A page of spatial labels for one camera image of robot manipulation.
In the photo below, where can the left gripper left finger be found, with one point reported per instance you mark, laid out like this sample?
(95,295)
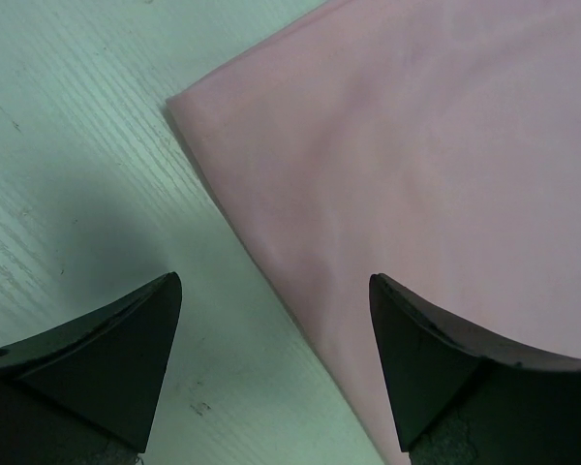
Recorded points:
(86,392)

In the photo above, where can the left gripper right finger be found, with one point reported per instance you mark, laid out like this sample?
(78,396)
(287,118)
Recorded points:
(462,394)

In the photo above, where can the pink t shirt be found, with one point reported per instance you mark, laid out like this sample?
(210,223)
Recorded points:
(436,142)

